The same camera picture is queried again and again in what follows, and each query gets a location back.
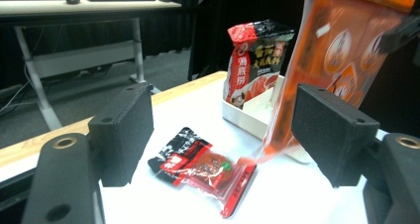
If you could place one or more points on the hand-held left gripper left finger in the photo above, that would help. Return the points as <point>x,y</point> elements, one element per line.
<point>124,134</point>

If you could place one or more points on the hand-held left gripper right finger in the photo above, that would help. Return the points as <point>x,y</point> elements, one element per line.
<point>333,134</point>

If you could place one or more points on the large orange soup base packet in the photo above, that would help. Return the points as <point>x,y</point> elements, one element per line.
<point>317,62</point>

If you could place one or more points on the small black red sauce packet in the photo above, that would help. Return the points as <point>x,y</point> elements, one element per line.
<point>204,168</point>

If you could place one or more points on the white plastic storage bin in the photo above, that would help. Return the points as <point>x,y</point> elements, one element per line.
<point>246,118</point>

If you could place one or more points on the red black soup base bag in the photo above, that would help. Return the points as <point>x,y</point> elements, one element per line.
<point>257,62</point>

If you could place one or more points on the black computer mouse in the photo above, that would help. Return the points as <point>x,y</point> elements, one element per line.
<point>73,0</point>

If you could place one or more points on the white frame desk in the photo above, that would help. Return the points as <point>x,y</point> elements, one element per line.
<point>82,7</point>

